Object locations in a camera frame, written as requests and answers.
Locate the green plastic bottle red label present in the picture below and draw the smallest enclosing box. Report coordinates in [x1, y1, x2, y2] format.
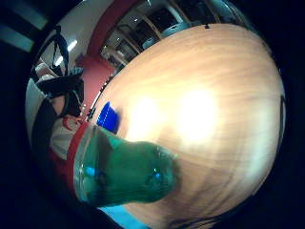
[66, 122, 179, 208]

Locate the blue plastic container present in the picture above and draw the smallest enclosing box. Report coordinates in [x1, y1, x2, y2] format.
[95, 101, 121, 134]

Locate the grey round chair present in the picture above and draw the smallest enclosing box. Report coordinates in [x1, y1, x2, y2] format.
[159, 21, 193, 39]

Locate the light blue mat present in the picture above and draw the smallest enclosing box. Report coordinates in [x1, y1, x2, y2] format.
[100, 205, 151, 229]

